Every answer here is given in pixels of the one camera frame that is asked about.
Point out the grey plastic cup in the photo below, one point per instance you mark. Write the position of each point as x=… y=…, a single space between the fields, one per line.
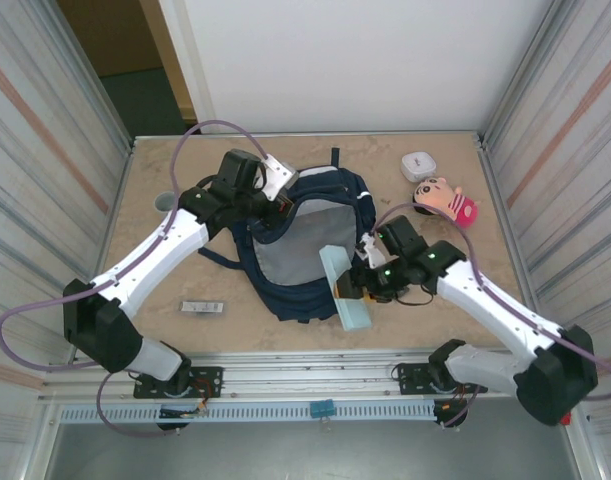
x=162 y=201

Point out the navy blue backpack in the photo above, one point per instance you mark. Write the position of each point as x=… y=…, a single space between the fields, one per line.
x=305 y=240

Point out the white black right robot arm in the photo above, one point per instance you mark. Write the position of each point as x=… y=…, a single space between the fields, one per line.
x=495 y=305

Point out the blue binder clip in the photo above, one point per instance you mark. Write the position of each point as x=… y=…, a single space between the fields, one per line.
x=321 y=409

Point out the aluminium table edge profile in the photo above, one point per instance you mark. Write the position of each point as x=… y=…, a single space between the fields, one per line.
x=509 y=235
x=305 y=135
x=117 y=200

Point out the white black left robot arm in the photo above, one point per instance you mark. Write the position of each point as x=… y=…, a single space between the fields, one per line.
x=150 y=260

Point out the pink plush doll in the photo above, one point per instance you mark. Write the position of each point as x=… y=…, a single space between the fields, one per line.
x=442 y=197

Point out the light blue pencil case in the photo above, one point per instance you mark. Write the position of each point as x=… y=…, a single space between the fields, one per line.
x=357 y=317

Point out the brown wooden door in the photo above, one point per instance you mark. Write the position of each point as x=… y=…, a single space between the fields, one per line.
x=105 y=30

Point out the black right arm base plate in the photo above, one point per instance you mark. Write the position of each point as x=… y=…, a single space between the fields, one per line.
x=410 y=375

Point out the white round lidded box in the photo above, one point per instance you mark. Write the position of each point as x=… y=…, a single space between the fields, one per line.
x=419 y=162

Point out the aluminium mounting rail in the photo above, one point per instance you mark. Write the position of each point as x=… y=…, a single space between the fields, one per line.
x=310 y=372

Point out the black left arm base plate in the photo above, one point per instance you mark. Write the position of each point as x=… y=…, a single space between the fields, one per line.
x=210 y=375

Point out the red plastic block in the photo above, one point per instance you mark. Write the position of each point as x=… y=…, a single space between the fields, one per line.
x=566 y=419

